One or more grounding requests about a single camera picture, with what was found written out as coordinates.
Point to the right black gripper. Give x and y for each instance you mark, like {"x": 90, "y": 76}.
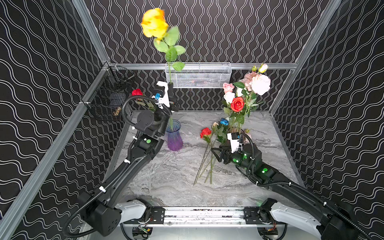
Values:
{"x": 226, "y": 154}

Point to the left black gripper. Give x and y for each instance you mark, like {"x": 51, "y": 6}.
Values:
{"x": 169, "y": 100}

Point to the orange red rose stem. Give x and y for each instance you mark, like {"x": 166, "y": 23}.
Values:
{"x": 237, "y": 117}

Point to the pink flower spray stem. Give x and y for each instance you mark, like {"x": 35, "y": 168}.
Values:
{"x": 251, "y": 88}

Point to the yellow rose stem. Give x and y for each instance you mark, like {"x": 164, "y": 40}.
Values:
{"x": 165, "y": 41}

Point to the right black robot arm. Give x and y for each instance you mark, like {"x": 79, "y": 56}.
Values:
{"x": 323, "y": 219}

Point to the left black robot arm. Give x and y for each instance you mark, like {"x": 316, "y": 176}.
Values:
{"x": 99, "y": 209}

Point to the blue purple glass vase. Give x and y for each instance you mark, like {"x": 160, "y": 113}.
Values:
{"x": 174, "y": 142}

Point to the smoky pink glass vase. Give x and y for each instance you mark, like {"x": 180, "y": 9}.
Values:
{"x": 235, "y": 130}

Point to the pile of artificial flowers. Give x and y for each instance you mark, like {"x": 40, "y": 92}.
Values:
{"x": 214, "y": 137}

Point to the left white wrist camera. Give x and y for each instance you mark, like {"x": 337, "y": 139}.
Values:
{"x": 162, "y": 95}

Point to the black wire wall basket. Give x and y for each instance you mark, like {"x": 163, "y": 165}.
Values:
{"x": 114, "y": 87}

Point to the white mesh wall basket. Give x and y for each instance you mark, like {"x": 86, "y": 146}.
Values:
{"x": 200, "y": 75}

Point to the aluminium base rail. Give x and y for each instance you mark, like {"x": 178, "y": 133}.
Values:
{"x": 201, "y": 217}

